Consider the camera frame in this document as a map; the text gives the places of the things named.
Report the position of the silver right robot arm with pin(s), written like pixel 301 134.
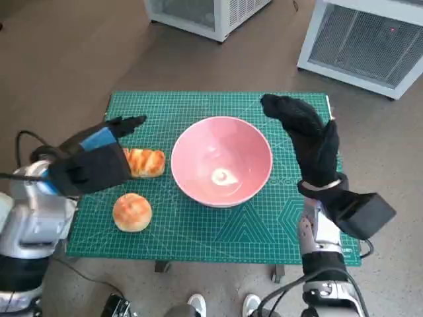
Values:
pixel 325 237

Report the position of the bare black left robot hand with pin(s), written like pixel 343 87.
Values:
pixel 99 137

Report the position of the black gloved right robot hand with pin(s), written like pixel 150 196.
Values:
pixel 314 148

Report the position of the round toy bread bun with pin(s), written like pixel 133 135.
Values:
pixel 132 213

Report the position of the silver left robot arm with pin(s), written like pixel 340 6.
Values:
pixel 36 218

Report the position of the white shoe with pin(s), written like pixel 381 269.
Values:
pixel 252 305
pixel 196 305

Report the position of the black metal device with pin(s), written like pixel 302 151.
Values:
pixel 115 305

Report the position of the pink bowl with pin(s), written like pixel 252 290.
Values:
pixel 221 155

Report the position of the dark table leg bracket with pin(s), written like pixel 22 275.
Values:
pixel 162 265
pixel 277 273

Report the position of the long toy bread loaf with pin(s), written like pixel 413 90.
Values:
pixel 147 162

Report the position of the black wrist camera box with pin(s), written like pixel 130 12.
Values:
pixel 363 214
pixel 99 168

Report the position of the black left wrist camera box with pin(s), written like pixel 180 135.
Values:
pixel 99 168

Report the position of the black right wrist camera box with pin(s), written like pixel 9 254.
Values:
pixel 363 214

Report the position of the white mesh cabinet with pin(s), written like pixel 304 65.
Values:
pixel 363 49
pixel 228 16

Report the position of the green cutting mat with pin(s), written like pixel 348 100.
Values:
pixel 198 231

